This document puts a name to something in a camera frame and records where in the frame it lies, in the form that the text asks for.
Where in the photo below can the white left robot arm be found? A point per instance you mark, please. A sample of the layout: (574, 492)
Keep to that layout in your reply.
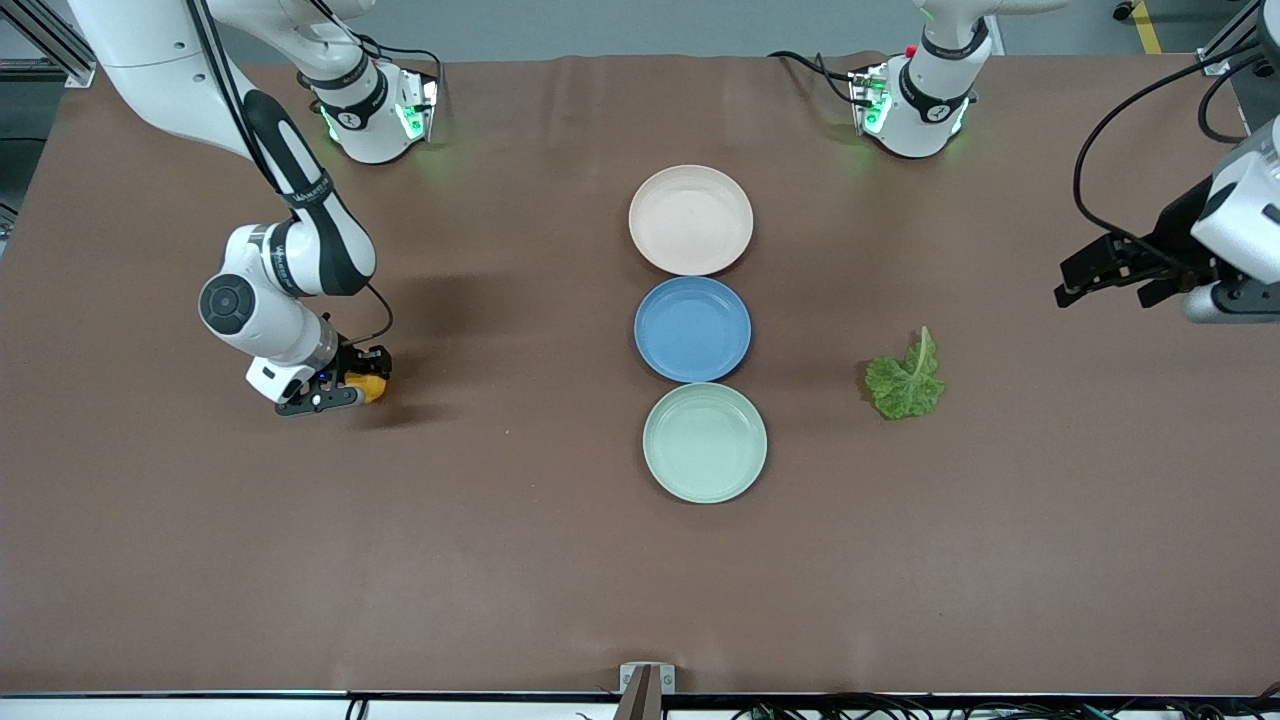
(925, 100)

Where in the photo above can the blue round plate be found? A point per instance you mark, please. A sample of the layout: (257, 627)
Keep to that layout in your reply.
(692, 330)

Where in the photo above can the yellow lemon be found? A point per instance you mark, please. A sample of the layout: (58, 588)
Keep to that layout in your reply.
(370, 386)

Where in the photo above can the brown table cover sheet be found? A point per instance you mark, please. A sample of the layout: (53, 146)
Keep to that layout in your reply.
(500, 550)

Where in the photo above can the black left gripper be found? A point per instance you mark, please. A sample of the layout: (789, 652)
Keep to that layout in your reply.
(1180, 232)

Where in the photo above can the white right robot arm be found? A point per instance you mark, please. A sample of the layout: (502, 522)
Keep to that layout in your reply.
(300, 260)

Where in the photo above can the green lettuce leaf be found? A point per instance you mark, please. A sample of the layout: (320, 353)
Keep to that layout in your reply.
(905, 385)

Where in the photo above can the aluminium frame profile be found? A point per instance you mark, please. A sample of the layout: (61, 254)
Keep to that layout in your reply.
(1225, 45)
(50, 45)

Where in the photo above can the beige round plate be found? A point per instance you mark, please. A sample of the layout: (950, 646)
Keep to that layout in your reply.
(690, 220)

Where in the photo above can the pale green round plate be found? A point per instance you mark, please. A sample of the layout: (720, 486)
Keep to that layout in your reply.
(705, 445)

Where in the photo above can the grey upright bar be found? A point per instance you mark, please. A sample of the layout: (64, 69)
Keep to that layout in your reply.
(640, 700)

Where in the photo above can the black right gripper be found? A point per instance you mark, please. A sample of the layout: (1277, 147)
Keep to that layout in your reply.
(352, 359)

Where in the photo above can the small metal edge bracket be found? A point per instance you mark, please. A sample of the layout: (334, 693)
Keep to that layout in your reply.
(630, 675)

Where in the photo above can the white table edge rail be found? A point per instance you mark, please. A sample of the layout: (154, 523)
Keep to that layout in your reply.
(200, 708)

